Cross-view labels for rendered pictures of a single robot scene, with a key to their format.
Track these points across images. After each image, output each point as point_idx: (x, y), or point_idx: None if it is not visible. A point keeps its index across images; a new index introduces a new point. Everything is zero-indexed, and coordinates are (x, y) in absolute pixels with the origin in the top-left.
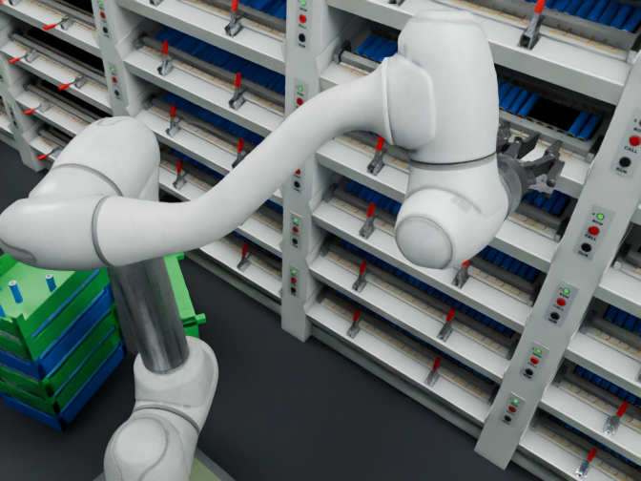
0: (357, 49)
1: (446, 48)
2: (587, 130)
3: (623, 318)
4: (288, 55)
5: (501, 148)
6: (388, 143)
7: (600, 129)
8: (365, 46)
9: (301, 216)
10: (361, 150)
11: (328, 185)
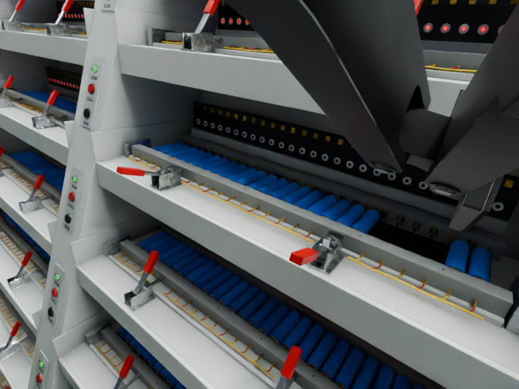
0: (155, 147)
1: None
2: (483, 266)
3: None
4: (72, 139)
5: (412, 95)
6: (169, 269)
7: (494, 274)
8: (167, 147)
9: (49, 359)
10: (133, 274)
11: (98, 322)
